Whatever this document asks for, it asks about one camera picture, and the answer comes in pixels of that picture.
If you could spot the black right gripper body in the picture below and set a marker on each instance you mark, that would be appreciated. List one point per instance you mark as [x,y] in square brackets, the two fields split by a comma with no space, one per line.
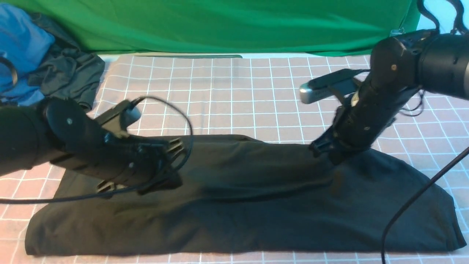
[361,120]

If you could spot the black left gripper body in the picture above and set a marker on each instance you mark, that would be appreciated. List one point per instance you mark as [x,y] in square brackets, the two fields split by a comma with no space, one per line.
[133,156]

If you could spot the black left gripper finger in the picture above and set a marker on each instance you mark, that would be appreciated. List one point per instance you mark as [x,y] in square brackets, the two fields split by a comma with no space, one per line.
[116,184]
[172,149]

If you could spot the dark gray long-sleeve shirt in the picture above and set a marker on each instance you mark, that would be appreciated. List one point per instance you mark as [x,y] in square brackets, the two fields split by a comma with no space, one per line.
[238,195]

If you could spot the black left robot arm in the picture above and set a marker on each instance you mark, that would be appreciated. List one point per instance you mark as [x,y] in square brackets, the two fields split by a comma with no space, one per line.
[61,133]

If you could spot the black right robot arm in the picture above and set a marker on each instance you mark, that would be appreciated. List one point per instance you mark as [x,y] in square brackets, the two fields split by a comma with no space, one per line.
[400,66]

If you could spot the metal binder clip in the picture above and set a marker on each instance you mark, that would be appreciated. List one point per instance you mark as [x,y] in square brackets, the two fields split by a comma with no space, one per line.
[396,32]

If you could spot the green backdrop cloth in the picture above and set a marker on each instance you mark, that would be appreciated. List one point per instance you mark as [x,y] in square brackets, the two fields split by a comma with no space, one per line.
[320,27]

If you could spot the pink checkered tablecloth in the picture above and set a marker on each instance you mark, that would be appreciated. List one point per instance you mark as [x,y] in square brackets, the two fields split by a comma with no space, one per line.
[255,96]

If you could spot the dark gray crumpled garment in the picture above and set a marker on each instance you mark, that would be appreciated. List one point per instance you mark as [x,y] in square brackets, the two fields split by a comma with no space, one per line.
[66,71]

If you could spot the blue crumpled garment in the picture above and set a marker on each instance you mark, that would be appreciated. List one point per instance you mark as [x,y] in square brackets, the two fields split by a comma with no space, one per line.
[25,45]

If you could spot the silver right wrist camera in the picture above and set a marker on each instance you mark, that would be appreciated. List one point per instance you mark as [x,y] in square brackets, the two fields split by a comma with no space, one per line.
[339,84]

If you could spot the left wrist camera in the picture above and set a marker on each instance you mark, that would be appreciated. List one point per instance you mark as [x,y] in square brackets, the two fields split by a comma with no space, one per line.
[119,117]

